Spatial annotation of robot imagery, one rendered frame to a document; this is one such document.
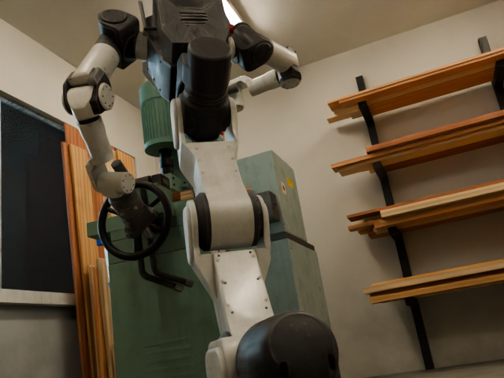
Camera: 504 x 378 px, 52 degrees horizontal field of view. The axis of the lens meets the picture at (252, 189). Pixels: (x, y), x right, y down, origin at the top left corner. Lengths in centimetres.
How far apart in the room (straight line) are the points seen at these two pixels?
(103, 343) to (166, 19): 236
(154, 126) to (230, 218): 113
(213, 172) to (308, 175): 320
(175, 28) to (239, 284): 76
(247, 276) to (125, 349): 95
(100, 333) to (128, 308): 144
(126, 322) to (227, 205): 95
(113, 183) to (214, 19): 57
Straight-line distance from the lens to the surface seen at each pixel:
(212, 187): 126
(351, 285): 424
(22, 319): 341
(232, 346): 99
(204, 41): 138
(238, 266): 120
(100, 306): 352
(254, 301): 115
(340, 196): 436
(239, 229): 121
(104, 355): 348
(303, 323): 85
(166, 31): 153
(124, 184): 157
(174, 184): 220
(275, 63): 191
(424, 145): 391
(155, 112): 229
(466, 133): 393
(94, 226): 218
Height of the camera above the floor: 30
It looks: 17 degrees up
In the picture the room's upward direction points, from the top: 9 degrees counter-clockwise
